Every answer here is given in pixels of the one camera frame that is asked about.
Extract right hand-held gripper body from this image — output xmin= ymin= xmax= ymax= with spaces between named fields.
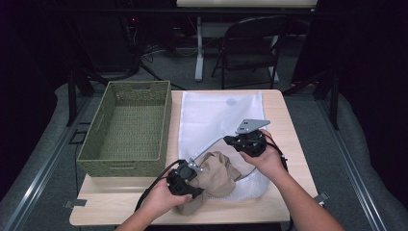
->
xmin=235 ymin=118 xmax=271 ymax=158

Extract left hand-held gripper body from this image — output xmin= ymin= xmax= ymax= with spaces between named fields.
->
xmin=166 ymin=158 xmax=205 ymax=198

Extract beige cloth garment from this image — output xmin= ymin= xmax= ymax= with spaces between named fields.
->
xmin=175 ymin=151 xmax=242 ymax=216

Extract person's left hand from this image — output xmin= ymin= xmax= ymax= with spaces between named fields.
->
xmin=142 ymin=169 xmax=193 ymax=218

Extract person's right hand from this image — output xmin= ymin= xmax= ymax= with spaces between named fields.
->
xmin=240 ymin=129 xmax=288 ymax=181

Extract green woven basket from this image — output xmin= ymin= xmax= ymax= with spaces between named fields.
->
xmin=76 ymin=80 xmax=173 ymax=178

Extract black folding chair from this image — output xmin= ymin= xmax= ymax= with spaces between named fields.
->
xmin=211 ymin=14 xmax=293 ymax=90

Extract grey tape piece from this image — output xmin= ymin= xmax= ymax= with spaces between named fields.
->
xmin=63 ymin=198 xmax=89 ymax=210
xmin=313 ymin=191 xmax=331 ymax=205

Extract black metal stand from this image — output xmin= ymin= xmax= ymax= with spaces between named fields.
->
xmin=282 ymin=66 xmax=342 ymax=131
xmin=64 ymin=62 xmax=109 ymax=128

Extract white desk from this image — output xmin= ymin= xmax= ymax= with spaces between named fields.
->
xmin=176 ymin=0 xmax=319 ymax=83

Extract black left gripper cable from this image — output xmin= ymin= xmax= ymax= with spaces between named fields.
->
xmin=134 ymin=159 xmax=187 ymax=213

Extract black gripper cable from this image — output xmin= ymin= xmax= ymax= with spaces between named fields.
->
xmin=134 ymin=159 xmax=187 ymax=213
xmin=264 ymin=134 xmax=289 ymax=171

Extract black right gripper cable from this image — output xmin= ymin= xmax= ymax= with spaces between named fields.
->
xmin=264 ymin=134 xmax=289 ymax=171

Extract metal floor rail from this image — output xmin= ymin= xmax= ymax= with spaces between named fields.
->
xmin=0 ymin=95 xmax=94 ymax=231
xmin=316 ymin=95 xmax=390 ymax=231

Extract black floor cables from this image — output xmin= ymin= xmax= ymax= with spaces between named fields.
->
xmin=121 ymin=15 xmax=191 ymax=91

